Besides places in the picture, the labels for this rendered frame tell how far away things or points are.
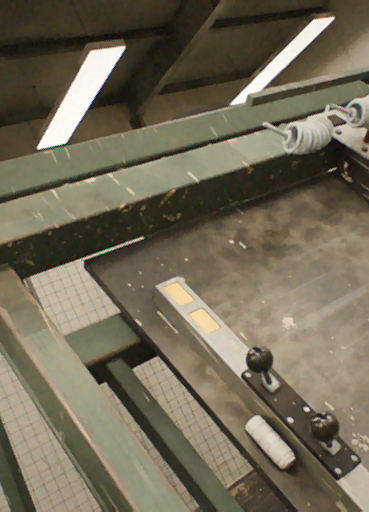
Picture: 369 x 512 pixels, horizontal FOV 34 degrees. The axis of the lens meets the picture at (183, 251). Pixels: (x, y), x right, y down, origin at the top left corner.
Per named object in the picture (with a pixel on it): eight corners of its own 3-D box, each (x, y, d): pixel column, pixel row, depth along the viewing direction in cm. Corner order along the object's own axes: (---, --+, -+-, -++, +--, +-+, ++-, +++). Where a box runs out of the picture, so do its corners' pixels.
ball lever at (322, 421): (330, 468, 83) (323, 445, 71) (310, 446, 85) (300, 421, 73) (350, 449, 83) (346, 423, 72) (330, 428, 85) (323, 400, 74)
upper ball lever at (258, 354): (270, 404, 89) (256, 374, 78) (253, 385, 91) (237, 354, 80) (289, 386, 90) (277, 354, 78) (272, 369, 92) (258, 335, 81)
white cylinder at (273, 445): (242, 432, 88) (279, 474, 84) (247, 420, 86) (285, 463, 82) (257, 422, 90) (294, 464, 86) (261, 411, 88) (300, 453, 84)
